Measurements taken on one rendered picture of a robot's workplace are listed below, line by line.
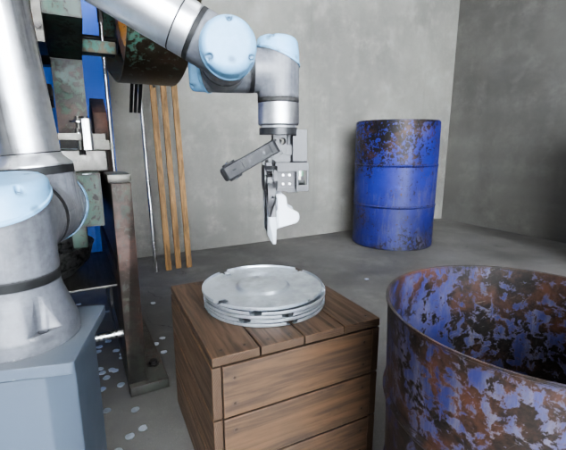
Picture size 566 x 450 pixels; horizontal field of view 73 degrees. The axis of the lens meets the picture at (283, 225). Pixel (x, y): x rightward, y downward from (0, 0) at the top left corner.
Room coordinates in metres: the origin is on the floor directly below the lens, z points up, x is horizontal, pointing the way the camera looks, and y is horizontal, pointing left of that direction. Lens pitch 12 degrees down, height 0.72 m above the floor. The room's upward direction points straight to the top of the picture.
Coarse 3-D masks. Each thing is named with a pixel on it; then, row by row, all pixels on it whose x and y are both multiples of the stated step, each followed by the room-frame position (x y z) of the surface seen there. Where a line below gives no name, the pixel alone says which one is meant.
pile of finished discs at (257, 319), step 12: (324, 288) 0.88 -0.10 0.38; (204, 300) 0.83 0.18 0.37; (312, 300) 0.81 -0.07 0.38; (324, 300) 0.86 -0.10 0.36; (216, 312) 0.77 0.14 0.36; (228, 312) 0.75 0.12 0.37; (240, 312) 0.74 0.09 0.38; (252, 312) 0.76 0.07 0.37; (264, 312) 0.73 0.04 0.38; (276, 312) 0.74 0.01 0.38; (288, 312) 0.74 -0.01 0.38; (300, 312) 0.76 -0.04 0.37; (312, 312) 0.80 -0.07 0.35; (240, 324) 0.74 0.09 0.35; (252, 324) 0.73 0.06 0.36; (264, 324) 0.73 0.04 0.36; (276, 324) 0.74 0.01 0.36; (288, 324) 0.74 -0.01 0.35
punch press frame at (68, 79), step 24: (48, 0) 1.11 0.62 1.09; (72, 0) 1.14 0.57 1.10; (48, 24) 1.16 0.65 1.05; (72, 24) 1.17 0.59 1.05; (48, 48) 1.31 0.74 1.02; (72, 48) 1.32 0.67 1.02; (72, 72) 1.40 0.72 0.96; (72, 96) 1.39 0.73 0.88; (72, 120) 1.39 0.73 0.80; (72, 144) 1.38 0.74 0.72; (96, 192) 1.04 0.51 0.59; (96, 216) 1.04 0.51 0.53; (72, 240) 1.01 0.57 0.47; (96, 336) 1.02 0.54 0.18; (120, 336) 1.05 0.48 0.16
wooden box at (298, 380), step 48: (192, 288) 0.95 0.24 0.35; (192, 336) 0.75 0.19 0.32; (240, 336) 0.70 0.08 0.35; (288, 336) 0.70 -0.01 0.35; (336, 336) 0.74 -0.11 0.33; (192, 384) 0.77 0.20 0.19; (240, 384) 0.64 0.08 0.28; (288, 384) 0.68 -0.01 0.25; (336, 384) 0.74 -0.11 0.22; (192, 432) 0.80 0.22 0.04; (240, 432) 0.64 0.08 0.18; (288, 432) 0.68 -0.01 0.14; (336, 432) 0.73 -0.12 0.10
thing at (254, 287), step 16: (224, 272) 0.98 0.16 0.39; (240, 272) 0.98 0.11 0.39; (256, 272) 0.98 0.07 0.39; (272, 272) 0.98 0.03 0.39; (288, 272) 0.98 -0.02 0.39; (304, 272) 0.98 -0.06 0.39; (208, 288) 0.86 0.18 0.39; (224, 288) 0.86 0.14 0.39; (240, 288) 0.85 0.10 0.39; (256, 288) 0.85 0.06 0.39; (272, 288) 0.85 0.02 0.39; (288, 288) 0.86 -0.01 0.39; (304, 288) 0.86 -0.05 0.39; (320, 288) 0.86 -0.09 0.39; (224, 304) 0.76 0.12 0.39; (240, 304) 0.77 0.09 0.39; (256, 304) 0.77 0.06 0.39; (272, 304) 0.77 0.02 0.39; (288, 304) 0.75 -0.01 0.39
